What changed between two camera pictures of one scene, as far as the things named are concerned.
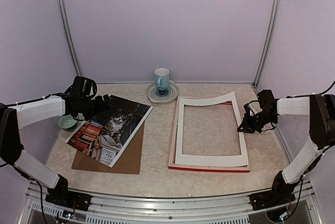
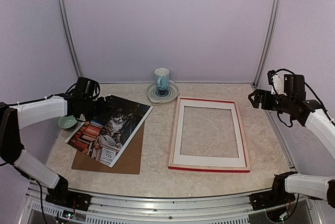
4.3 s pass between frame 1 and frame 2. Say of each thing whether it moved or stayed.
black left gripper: stayed
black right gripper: moved
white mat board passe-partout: moved
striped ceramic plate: stayed
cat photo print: stayed
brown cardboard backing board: stayed
